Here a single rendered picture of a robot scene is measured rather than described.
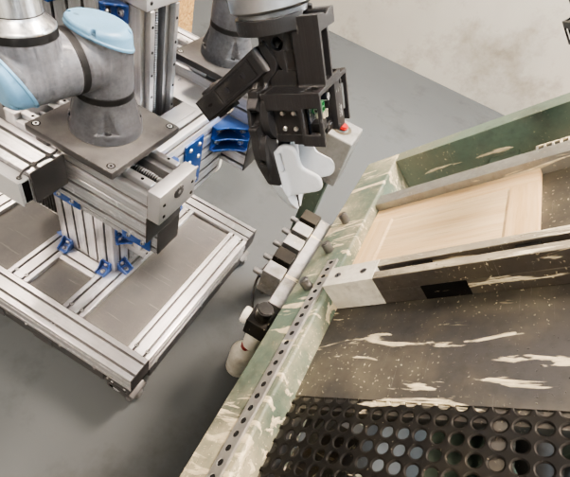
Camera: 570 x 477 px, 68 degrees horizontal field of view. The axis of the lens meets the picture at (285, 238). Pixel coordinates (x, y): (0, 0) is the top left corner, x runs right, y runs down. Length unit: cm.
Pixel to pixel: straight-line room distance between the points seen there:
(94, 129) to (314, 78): 63
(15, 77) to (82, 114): 18
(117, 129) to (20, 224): 108
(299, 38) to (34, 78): 53
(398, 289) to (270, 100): 55
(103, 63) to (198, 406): 127
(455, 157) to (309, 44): 102
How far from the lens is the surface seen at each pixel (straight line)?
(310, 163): 49
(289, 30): 40
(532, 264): 78
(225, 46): 130
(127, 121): 96
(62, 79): 85
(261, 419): 80
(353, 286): 90
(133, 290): 172
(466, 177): 114
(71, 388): 179
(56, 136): 100
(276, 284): 114
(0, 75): 82
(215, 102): 48
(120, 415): 174
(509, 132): 133
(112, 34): 87
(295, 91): 41
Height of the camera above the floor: 165
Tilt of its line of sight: 47 degrees down
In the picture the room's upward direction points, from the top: 21 degrees clockwise
